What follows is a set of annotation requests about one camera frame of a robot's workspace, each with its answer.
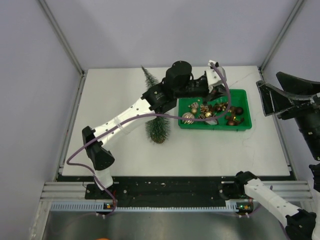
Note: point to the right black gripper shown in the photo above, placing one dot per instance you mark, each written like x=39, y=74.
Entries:
x=273, y=99

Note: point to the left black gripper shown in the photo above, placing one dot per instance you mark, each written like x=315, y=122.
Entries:
x=217, y=91

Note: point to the small green christmas tree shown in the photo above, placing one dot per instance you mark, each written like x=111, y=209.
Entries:
x=157, y=130

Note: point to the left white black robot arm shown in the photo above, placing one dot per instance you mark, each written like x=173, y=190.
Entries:
x=157, y=100

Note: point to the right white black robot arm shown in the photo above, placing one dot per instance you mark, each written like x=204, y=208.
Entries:
x=299, y=223

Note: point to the small gold bauble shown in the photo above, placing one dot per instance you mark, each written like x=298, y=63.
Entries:
x=208, y=114

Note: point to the dark red bauble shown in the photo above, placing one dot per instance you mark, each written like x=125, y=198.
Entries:
x=239, y=111

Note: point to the green plastic tray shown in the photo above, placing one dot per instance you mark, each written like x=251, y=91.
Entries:
x=237, y=117

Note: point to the large silver gold bauble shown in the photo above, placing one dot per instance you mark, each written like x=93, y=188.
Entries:
x=188, y=118

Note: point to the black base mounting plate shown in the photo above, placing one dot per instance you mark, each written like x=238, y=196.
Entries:
x=167, y=192

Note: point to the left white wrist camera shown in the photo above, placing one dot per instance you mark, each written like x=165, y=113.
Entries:
x=213, y=75

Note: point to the right aluminium frame post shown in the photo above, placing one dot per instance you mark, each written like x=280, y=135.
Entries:
x=294, y=13

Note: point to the aluminium frame post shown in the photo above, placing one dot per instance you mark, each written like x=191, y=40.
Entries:
x=60, y=36
x=294, y=13

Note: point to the grey slotted cable duct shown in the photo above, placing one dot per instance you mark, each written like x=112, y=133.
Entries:
x=103, y=207

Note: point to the left aluminium frame post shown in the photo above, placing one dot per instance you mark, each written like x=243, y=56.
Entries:
x=60, y=36

